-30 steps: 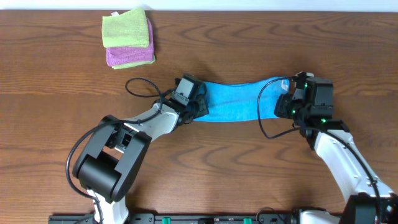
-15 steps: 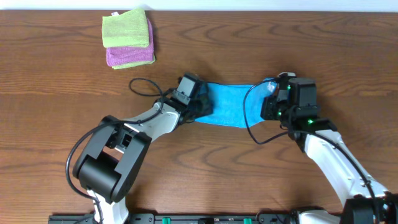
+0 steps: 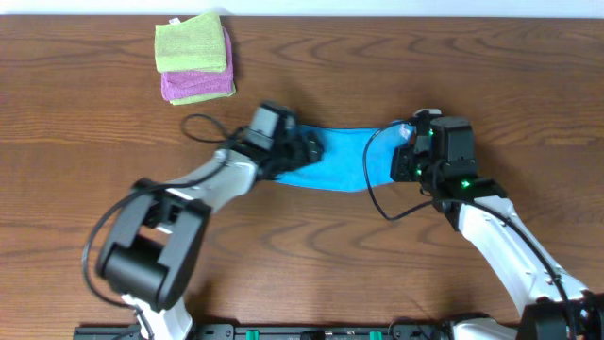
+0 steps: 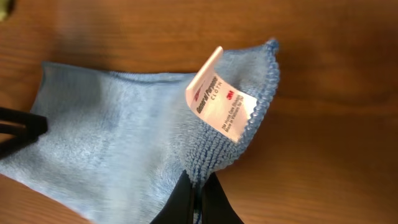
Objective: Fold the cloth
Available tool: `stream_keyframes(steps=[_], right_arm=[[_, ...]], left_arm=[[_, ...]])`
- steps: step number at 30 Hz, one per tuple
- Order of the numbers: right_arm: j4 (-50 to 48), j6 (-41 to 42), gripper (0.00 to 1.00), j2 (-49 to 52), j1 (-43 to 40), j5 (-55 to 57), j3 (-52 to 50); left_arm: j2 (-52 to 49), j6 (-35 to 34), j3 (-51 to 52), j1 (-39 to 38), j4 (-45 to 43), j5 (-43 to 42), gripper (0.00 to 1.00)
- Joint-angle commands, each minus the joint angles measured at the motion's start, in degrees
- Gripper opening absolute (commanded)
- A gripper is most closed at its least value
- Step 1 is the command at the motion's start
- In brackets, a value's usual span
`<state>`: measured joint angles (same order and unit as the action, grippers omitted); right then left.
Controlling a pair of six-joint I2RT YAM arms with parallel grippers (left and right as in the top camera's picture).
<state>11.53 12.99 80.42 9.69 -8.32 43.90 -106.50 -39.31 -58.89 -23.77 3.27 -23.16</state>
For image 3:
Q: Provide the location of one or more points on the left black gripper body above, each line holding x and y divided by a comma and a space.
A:
293, 153

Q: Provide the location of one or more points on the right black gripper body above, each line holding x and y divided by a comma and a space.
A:
408, 167

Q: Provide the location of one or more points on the blue microfiber cloth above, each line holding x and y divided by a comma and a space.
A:
353, 158

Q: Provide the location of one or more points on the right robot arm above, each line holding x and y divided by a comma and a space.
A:
552, 304

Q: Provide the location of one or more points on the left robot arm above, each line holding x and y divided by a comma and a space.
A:
151, 250

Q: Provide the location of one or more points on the bottom green folded cloth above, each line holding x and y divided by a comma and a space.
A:
203, 97

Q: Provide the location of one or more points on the green folded cloth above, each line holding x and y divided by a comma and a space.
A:
203, 97
197, 44

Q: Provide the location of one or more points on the purple folded cloth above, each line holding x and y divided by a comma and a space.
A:
177, 85

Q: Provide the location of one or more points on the top green folded cloth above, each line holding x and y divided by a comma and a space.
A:
197, 44

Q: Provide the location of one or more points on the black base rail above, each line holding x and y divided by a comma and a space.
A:
283, 332

